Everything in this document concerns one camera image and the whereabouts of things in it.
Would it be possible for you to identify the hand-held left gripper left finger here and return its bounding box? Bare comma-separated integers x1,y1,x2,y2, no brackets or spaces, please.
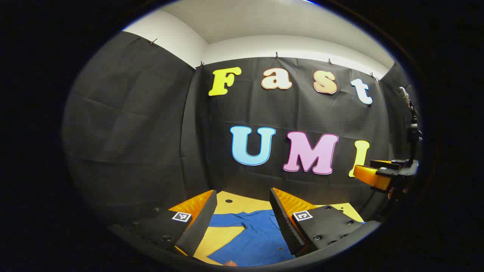
108,190,218,258

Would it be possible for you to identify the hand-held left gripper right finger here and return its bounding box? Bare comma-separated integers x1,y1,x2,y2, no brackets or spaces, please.
269,187,382,258

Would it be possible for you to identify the blue jacket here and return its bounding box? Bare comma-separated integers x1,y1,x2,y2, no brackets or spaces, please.
206,210,296,267

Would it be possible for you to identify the black backdrop cloth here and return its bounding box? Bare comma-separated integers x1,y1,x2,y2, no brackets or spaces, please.
62,31,420,227

